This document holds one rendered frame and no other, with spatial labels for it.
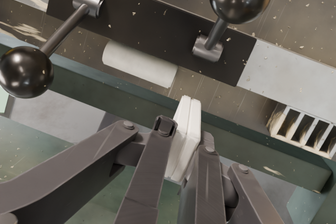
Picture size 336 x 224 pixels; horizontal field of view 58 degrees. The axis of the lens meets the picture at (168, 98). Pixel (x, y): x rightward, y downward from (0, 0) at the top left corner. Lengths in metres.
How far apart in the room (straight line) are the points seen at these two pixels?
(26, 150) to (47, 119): 2.65
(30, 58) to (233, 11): 0.14
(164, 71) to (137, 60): 0.03
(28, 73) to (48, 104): 2.76
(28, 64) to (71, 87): 0.22
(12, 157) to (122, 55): 0.20
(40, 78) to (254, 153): 0.31
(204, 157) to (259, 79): 0.17
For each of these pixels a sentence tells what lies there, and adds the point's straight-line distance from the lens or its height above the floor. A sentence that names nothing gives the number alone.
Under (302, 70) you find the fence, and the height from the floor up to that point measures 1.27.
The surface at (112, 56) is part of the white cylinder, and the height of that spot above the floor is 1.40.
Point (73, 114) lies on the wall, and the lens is 3.13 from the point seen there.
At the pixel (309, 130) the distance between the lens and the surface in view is 0.36.
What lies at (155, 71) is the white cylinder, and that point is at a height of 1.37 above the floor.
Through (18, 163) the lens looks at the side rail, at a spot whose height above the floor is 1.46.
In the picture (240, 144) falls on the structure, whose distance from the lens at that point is 0.44.
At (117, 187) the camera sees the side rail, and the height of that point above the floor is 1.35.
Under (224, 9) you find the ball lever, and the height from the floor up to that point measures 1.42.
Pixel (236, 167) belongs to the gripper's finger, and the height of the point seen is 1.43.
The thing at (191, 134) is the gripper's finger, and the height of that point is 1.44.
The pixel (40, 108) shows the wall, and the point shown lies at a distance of 3.00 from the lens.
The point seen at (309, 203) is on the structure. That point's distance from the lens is 0.51.
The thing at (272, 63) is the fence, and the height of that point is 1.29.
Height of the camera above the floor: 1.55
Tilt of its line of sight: 38 degrees down
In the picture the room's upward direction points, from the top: 83 degrees counter-clockwise
